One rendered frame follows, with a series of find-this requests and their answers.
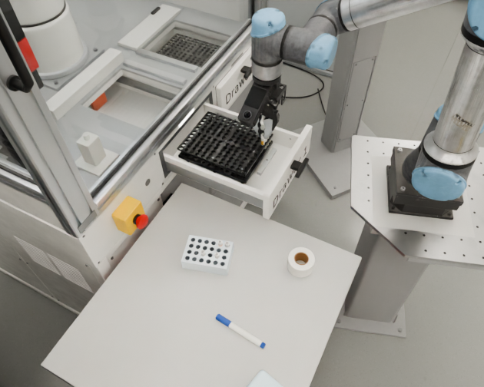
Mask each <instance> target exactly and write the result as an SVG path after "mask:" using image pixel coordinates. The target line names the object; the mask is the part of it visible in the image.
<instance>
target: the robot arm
mask: <svg viewBox="0 0 484 387"><path fill-rule="evenodd" d="M451 1H454V0H324V1H323V2H321V3H320V4H319V5H318V7H317V9H316V11H315V12H314V13H313V15H312V16H311V18H310V19H309V20H308V22H307V23H306V24H305V25H304V27H303V28H300V27H297V26H292V25H288V24H286V20H285V15H284V13H283V12H280V10H278V9H276V8H263V9H261V10H259V11H257V12H256V13H254V15H253V17H252V25H251V31H250V35H251V57H250V59H251V70H252V78H253V80H254V83H253V85H252V87H251V89H250V92H249V94H248V96H247V98H246V100H245V102H244V105H243V107H242V108H241V110H240V113H239V114H238V117H237V118H238V120H239V121H240V123H242V124H246V125H247V126H250V127H252V128H253V129H254V130H255V132H256V133H257V135H258V136H259V137H260V136H261V129H260V127H261V124H260V122H261V120H262V117H263V116H265V118H264V126H265V128H264V135H263V137H264V139H267V138H268V137H269V136H270V135H271V134H272V133H273V130H274V128H275V127H276V126H277V124H278V122H279V120H280V115H279V113H278V110H277V106H278V105H279V103H280V99H281V105H283V103H284V102H285V100H286V91H287V86H286V85H285V84H281V83H280V82H281V74H282V70H283V60H286V61H291V62H294V63H297V64H300V65H305V66H307V67H308V68H317V69H320V70H326V69H328V68H329V67H330V66H331V65H332V63H333V59H334V58H335V55H336V50H337V45H338V41H337V38H336V36H338V35H339V34H343V33H345V32H348V31H352V30H356V29H358V28H363V27H366V26H368V25H373V24H376V23H379V22H384V21H386V20H389V19H392V18H397V17H400V16H402V15H407V14H409V13H413V12H417V11H420V10H423V9H426V8H430V7H433V6H436V5H441V4H443V3H447V2H451ZM461 35H462V36H463V38H464V39H465V40H466V43H465V45H464V48H463V50H462V54H461V56H460V59H459V63H458V65H457V68H456V72H455V74H454V76H453V80H452V83H451V85H450V88H449V91H448V94H447V96H446V100H445V103H444V104H443V105H441V106H440V107H439V108H438V110H437V111H436V112H435V113H434V117H433V119H432V121H431V123H430V125H429V127H428V129H427V131H426V133H425V135H424V137H423V139H422V141H421V143H420V145H419V146H418V147H417V148H416V149H415V150H414V151H412V152H411V153H410V154H409V155H408V156H407V157H406V159H405V160H404V162H403V166H402V171H403V176H404V177H405V179H406V181H407V182H408V183H409V184H410V185H411V186H413V187H414V188H415V190H417V191H418V192H419V193H420V194H422V195H423V196H424V197H428V198H429V199H432V200H441V201H447V200H455V199H456V198H458V197H460V196H461V195H462V194H463V192H464V190H465V189H466V187H467V183H466V182H467V179H468V176H469V173H470V171H471V169H472V166H473V164H474V163H475V161H476V158H477V157H478V154H479V146H478V144H477V143H476V142H477V140H478V138H479V135H480V134H481V133H482V132H483V131H484V0H469V2H468V8H467V11H466V15H465V18H464V20H463V23H462V27H461ZM282 86H283V88H282V89H281V88H280V87H282ZM283 93H284V99H283Z"/></svg>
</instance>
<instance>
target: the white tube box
mask: <svg viewBox="0 0 484 387"><path fill-rule="evenodd" d="M218 241H219V240H217V239H212V238H206V237H202V236H193V235H189V237H188V240H187V244H186V247H185V249H184V253H183V256H182V259H181V265H182V268H184V269H189V270H196V271H201V272H206V273H215V274H219V275H224V276H227V275H228V272H229V269H230V262H231V259H232V256H233V252H234V242H230V241H228V242H229V243H230V246H229V247H225V242H226V240H222V242H223V245H222V246H218ZM202 250H204V251H205V256H202V255H201V251H202ZM215 253H219V255H220V256H219V258H218V259H216V258H215V256H214V254H215Z"/></svg>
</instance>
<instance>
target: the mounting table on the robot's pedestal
mask: <svg viewBox="0 0 484 387"><path fill-rule="evenodd" d="M420 143H421V141H408V140H399V139H391V138H382V137H367V136H359V135H353V136H352V138H351V175H350V208H351V209H352V210H353V211H354V212H355V213H356V214H357V215H358V216H359V217H361V218H362V219H363V220H364V221H365V222H366V223H367V224H369V225H370V226H371V227H372V228H373V229H374V230H375V231H376V232H377V233H378V234H379V235H380V236H381V237H382V238H383V239H384V240H385V241H387V242H388V243H389V244H390V245H391V246H392V247H393V248H394V249H395V250H397V251H398V252H399V253H400V254H401V255H402V256H403V257H408V259H407V261H411V262H417V263H429V264H436V265H442V266H454V267H459V268H466V269H472V270H484V147H479V154H478V157H477V158H476V161H475V163H474V164H473V166H472V169H471V171H470V173H469V176H468V179H467V182H466V183H467V187H466V193H467V197H468V201H469V209H470V213H471V218H472V225H473V229H474V234H475V238H474V237H467V236H454V235H448V234H441V233H428V232H422V231H415V230H402V229H396V228H389V227H376V226H374V225H373V176H372V155H377V156H385V157H391V156H392V153H393V147H394V146H395V147H406V148H412V149H416V148H417V147H418V146H419V145H420Z"/></svg>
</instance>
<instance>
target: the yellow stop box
mask: <svg viewBox="0 0 484 387"><path fill-rule="evenodd" d="M142 214H145V212H144V208H143V206H142V203H141V201H139V200H136V199H134V198H133V197H129V196H127V197H126V198H125V199H124V201H123V202H122V203H121V204H120V205H119V207H118V208H117V209H116V210H115V211H114V212H113V214H112V217H113V220H114V222H115V224H116V227H117V228H118V230H120V231H121V232H123V233H126V234H128V235H132V233H133V232H134V231H135V230H136V229H137V227H136V219H137V218H138V217H139V216H140V215H142Z"/></svg>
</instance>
